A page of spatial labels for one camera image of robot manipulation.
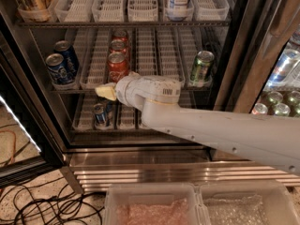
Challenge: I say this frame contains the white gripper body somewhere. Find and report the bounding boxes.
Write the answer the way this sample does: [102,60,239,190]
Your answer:
[115,76,146,107]

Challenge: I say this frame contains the red coke can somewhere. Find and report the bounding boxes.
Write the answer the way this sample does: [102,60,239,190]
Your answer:
[110,39,128,55]
[107,52,128,83]
[112,29,129,43]

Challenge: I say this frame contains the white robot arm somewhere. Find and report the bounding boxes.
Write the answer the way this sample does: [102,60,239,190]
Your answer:
[95,72,300,175]

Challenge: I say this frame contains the rear blue energy can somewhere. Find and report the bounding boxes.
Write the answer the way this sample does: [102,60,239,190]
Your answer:
[99,98,113,119]

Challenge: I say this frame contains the blue energy can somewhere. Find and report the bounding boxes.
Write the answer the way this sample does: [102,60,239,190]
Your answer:
[93,103,109,127]
[99,98,113,119]

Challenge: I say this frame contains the front blue energy can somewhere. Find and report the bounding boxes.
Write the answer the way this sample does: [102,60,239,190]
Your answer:
[93,103,109,127]

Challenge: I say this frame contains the front blue pepsi can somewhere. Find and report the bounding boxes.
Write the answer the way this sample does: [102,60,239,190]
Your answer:
[46,53,74,85]

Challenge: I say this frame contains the blue pepsi can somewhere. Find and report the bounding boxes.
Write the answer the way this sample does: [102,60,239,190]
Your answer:
[54,40,79,76]
[46,53,74,85]

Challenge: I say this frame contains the rear blue pepsi can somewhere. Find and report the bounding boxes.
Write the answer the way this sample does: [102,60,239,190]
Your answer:
[54,40,79,76]

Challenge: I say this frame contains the green soda can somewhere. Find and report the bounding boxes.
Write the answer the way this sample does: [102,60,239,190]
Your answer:
[189,51,215,83]

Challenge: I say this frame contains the stainless fridge base grille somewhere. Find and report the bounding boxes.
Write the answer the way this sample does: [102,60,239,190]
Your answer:
[67,150,300,193]

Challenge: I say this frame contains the white blue can top shelf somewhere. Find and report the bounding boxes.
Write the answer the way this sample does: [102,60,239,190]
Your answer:
[166,0,190,21]

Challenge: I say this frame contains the open fridge door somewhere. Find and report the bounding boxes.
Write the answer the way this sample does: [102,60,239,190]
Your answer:
[0,34,63,188]

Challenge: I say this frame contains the yellow can top shelf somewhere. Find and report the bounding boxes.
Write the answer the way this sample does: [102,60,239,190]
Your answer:
[18,0,54,23]

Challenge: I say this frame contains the right fridge glass door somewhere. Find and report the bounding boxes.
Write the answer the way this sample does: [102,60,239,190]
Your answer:
[212,0,300,164]

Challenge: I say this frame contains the left clear plastic bin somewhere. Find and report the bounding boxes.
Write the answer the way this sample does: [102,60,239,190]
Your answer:
[103,183,211,225]

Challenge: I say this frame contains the clear plastic bin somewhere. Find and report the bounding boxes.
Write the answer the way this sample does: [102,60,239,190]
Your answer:
[201,181,300,225]
[103,183,211,225]

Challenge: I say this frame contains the right clear plastic bin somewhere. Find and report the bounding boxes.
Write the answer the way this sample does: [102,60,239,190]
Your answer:
[201,181,300,225]

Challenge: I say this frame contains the top wire shelf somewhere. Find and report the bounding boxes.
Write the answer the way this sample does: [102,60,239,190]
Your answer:
[17,20,231,29]

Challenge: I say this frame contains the orange floor cable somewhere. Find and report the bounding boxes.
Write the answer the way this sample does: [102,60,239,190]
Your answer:
[0,128,18,169]

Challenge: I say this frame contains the black floor cables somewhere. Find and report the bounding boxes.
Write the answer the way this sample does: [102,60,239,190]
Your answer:
[0,176,105,225]

